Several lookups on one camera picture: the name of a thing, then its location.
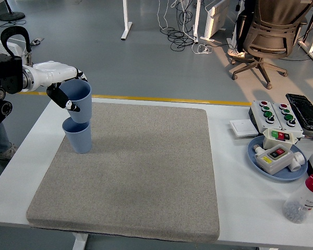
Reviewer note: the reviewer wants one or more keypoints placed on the white table leg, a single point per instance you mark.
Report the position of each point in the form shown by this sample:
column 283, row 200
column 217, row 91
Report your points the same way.
column 79, row 242

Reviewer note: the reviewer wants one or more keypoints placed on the white flat wall switch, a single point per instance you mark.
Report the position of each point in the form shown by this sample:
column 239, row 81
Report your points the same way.
column 243, row 128

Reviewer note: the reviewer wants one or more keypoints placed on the seated person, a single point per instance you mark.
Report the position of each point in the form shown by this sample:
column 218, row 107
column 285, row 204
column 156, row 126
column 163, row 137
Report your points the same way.
column 243, row 26

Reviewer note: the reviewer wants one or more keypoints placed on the red-capped bottle of screws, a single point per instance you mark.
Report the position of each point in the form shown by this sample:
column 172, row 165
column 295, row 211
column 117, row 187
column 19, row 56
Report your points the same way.
column 300, row 200

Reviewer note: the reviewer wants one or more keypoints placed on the black fan stand base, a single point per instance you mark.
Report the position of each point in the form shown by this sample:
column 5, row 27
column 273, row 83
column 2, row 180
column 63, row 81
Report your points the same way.
column 12, row 16

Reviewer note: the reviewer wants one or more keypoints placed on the white green-red button switch box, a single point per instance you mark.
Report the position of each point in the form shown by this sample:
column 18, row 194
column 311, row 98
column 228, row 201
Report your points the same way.
column 270, row 142

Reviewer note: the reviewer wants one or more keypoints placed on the grey-brown mat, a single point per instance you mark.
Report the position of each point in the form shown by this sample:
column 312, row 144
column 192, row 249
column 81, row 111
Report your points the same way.
column 151, row 169

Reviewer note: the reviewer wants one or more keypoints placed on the white four-button control box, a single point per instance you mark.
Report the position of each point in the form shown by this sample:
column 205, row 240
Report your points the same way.
column 259, row 114
column 296, row 128

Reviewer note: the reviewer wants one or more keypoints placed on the white pipe fitting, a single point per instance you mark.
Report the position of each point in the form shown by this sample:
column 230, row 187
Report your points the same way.
column 298, row 160

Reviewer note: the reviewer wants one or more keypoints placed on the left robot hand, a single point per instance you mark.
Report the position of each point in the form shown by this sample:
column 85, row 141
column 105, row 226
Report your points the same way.
column 52, row 71

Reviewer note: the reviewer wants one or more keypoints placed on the blue ribbed cup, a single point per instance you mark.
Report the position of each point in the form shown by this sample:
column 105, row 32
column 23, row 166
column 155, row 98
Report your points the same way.
column 79, row 140
column 81, row 101

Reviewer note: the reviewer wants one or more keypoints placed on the white switch box yellow label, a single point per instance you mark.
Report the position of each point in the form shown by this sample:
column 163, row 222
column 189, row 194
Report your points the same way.
column 274, row 163

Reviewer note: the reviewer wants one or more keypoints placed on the black plastic tray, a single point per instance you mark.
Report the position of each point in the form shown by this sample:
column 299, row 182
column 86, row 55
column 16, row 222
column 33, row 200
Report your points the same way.
column 302, row 109

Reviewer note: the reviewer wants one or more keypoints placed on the beige mesh office chair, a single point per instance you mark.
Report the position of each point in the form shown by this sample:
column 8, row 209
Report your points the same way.
column 274, row 15

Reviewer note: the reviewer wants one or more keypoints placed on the blue plate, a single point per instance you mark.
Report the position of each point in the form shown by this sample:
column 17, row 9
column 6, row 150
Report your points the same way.
column 281, row 177

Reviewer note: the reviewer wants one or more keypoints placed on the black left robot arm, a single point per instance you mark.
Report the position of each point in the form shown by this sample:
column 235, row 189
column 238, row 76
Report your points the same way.
column 5, row 70

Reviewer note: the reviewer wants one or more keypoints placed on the white desk leg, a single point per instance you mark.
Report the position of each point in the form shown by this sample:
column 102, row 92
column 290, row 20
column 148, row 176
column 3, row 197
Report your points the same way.
column 311, row 53
column 197, row 15
column 125, row 15

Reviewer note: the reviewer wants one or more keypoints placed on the floor power socket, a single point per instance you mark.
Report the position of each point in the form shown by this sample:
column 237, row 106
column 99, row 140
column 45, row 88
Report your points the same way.
column 37, row 40

